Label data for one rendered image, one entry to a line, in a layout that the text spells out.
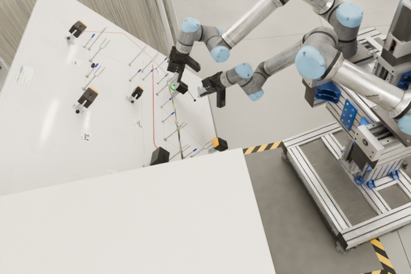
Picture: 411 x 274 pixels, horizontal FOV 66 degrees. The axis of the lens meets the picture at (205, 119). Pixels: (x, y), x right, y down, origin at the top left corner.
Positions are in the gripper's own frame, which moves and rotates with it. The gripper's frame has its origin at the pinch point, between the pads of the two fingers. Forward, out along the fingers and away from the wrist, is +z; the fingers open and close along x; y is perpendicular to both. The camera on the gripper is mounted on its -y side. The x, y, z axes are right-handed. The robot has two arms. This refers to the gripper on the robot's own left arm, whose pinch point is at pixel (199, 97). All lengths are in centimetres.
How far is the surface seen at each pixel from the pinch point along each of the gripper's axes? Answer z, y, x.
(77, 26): -4, 43, 54
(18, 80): -7, 24, 84
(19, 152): -15, 1, 94
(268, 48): 59, 32, -195
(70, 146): -12, -2, 79
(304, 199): 14, -97, -77
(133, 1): 33, 74, -12
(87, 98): -16, 11, 68
